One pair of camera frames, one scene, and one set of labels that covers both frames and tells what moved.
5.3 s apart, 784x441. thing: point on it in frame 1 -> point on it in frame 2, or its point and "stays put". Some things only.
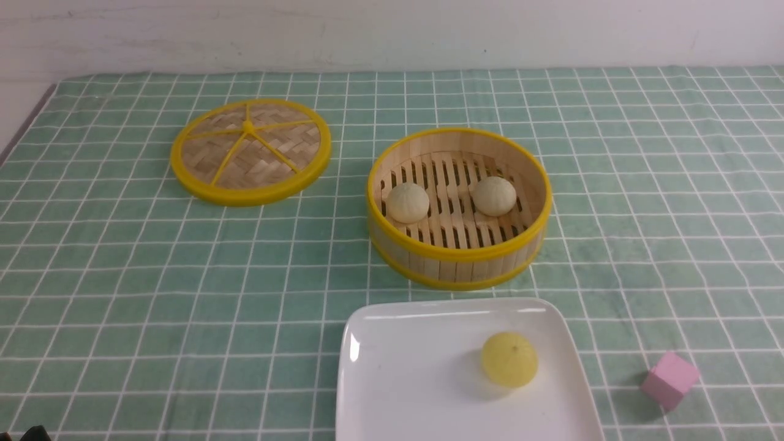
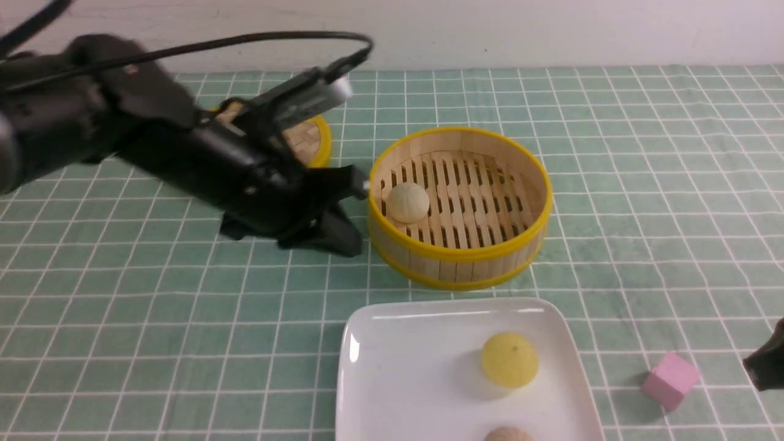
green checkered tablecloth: [133, 308] stays put
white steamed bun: [493, 196] -> [508, 433]
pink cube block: [669, 379] stays put
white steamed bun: [407, 203] stays put
